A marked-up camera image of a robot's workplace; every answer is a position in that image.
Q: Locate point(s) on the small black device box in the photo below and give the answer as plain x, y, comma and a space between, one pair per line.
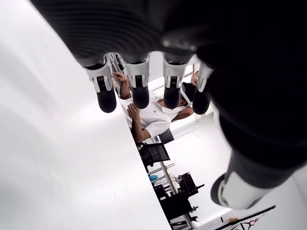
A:
189, 184

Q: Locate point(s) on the large black box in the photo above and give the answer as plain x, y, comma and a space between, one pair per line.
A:
172, 206

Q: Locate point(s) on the small teal object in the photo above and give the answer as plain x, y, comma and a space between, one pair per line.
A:
153, 177

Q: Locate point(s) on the seated person white shirt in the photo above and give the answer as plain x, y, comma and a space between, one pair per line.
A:
156, 117

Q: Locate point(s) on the white metal frame rack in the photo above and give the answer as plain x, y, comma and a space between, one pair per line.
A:
165, 172

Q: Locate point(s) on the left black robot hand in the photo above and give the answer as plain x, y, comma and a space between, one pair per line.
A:
239, 60

